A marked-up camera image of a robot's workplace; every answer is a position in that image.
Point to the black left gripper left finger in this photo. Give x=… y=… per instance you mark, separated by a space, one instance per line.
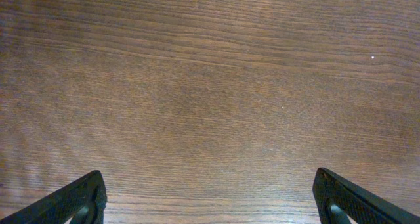
x=82 y=201

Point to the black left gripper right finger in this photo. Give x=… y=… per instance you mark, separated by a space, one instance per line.
x=340 y=201

